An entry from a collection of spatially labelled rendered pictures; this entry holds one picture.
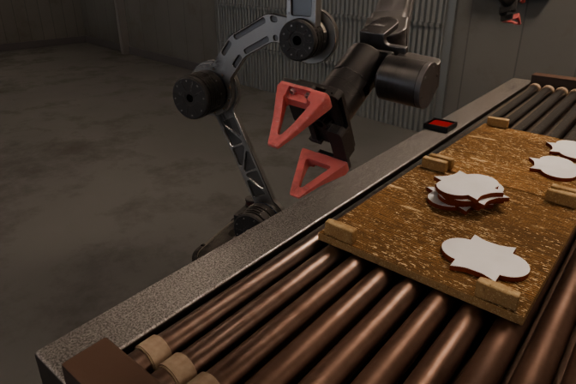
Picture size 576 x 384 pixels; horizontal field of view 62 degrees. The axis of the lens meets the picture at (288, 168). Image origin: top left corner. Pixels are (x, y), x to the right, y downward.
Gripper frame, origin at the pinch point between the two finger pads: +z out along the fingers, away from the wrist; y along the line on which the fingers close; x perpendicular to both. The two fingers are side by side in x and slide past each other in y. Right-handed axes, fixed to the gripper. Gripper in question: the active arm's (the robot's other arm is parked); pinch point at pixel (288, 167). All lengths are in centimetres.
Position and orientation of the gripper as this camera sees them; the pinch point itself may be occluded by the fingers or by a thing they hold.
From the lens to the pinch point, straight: 55.7
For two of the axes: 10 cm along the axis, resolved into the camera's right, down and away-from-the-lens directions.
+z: -5.4, 7.4, -4.1
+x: -8.0, -3.0, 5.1
